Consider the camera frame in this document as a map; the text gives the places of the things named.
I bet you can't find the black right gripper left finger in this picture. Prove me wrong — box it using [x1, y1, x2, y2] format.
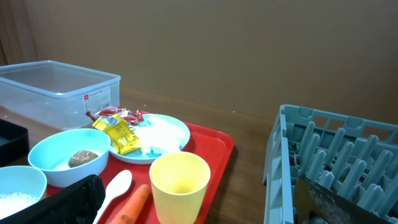
[1, 175, 106, 224]

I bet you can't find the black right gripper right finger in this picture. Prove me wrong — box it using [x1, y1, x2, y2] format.
[294, 177, 389, 224]

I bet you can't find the brown shiitake mushroom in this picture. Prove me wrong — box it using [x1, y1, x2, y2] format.
[68, 151, 98, 168]

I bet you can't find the light blue bowl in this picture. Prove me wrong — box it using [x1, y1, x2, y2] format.
[27, 128, 111, 187]

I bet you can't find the mint green rice bowl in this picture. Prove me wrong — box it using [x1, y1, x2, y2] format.
[1, 166, 47, 202]

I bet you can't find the white rice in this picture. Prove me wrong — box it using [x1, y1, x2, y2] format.
[1, 192, 39, 219]

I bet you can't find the light blue plate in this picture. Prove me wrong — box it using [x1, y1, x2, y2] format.
[108, 113, 191, 165]

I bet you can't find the yellow sauce packet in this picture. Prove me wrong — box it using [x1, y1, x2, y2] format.
[92, 114, 143, 156]

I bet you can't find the red snack wrapper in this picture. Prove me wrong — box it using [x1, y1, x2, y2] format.
[85, 106, 144, 126]

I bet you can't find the yellow plastic cup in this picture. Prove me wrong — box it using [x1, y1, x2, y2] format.
[149, 151, 211, 224]

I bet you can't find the white tissue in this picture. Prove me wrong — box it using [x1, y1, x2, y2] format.
[132, 114, 187, 156]

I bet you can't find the grey dishwasher rack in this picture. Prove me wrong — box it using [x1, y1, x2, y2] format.
[263, 105, 397, 223]

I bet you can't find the black waste tray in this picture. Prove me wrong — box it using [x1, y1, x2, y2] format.
[1, 119, 29, 167]

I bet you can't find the white plastic spoon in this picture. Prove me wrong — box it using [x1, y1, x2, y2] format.
[93, 170, 132, 224]

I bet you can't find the orange carrot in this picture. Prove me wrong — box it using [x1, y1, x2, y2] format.
[110, 184, 150, 224]

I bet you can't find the red serving tray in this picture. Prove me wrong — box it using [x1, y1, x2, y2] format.
[99, 118, 234, 223]

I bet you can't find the clear plastic storage bin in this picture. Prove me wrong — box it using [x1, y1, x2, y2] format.
[1, 60, 121, 130]

